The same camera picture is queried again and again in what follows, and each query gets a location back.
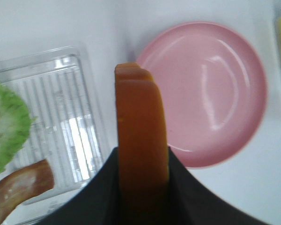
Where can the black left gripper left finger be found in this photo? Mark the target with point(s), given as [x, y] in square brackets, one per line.
[97, 204]

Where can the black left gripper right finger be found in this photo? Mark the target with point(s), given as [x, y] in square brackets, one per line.
[191, 203]

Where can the brown bacon strip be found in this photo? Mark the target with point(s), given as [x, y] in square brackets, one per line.
[21, 185]

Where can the bread slice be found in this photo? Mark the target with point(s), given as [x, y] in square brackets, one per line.
[143, 158]

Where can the green lettuce leaf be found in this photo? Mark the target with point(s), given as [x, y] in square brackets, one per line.
[15, 123]

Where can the left clear plastic tray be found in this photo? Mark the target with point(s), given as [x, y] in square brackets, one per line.
[66, 129]

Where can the pink round plate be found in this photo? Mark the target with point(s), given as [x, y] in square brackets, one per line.
[214, 90]

